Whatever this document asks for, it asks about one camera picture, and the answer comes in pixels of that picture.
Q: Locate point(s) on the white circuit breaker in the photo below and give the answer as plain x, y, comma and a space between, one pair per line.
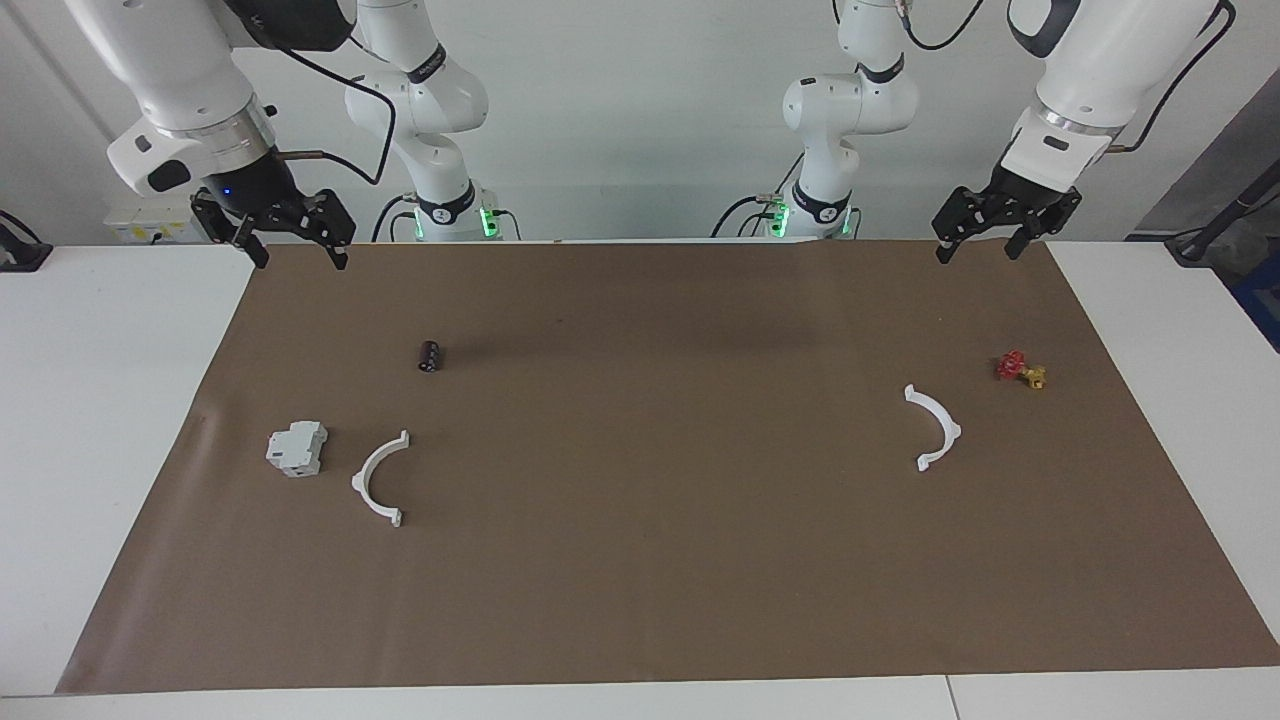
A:
296, 448

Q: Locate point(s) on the blue box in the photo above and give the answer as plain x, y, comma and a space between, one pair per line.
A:
1262, 300

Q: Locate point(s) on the white power strip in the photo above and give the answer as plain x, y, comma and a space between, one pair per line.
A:
150, 225

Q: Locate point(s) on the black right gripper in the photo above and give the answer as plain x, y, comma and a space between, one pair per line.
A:
255, 190

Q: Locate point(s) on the brown paper mat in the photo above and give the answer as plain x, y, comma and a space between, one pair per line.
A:
640, 560

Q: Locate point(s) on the black cylindrical capacitor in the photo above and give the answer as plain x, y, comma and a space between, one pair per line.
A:
431, 356

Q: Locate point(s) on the black table clamp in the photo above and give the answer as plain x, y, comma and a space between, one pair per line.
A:
20, 255

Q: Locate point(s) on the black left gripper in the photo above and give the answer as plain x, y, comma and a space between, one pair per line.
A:
1030, 200

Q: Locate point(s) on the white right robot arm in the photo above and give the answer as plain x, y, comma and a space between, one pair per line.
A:
180, 80

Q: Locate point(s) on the black stand leg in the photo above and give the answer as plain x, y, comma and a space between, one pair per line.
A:
1215, 225

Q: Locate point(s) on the red and yellow valve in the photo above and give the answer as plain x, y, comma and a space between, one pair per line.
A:
1013, 366

